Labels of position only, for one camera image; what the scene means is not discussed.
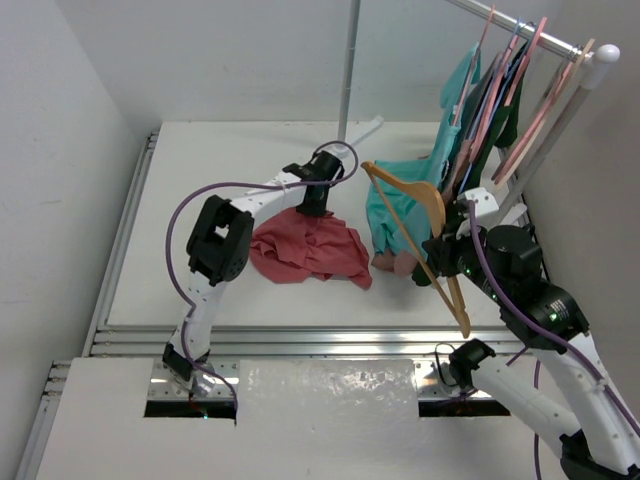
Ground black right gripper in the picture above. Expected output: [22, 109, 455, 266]
[422, 218, 509, 305]

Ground wooden clothes hanger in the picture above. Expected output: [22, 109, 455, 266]
[361, 161, 471, 339]

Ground salmon red t-shirt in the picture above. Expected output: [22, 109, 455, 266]
[249, 208, 373, 290]

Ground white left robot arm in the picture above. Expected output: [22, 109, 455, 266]
[162, 150, 346, 387]

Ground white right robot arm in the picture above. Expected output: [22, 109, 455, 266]
[423, 199, 639, 479]

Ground teal t-shirt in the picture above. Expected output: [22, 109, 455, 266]
[366, 45, 477, 254]

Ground beige empty hanger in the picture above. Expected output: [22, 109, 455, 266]
[492, 38, 597, 189]

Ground pink empty hanger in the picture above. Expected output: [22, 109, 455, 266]
[492, 61, 580, 189]

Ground pink hanger with blue hook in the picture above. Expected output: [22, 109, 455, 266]
[469, 17, 547, 171]

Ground white rack base foot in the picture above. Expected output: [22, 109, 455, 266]
[343, 115, 385, 147]

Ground grey rack upright pole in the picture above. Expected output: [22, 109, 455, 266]
[337, 0, 361, 141]

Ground light blue hanging garment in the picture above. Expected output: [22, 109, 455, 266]
[398, 195, 432, 259]

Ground beige pink garment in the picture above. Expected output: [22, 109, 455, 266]
[371, 251, 418, 277]

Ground dark green hanging garment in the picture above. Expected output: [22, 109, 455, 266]
[412, 42, 531, 287]

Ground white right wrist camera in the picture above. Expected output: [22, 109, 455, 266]
[456, 187, 499, 239]

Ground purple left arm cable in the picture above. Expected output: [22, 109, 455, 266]
[164, 139, 360, 406]

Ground white rack corner post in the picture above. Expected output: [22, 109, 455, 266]
[496, 44, 620, 222]

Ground chrome hanging rail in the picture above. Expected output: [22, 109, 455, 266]
[447, 0, 594, 61]

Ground aluminium frame rail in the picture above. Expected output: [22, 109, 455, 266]
[18, 122, 534, 479]

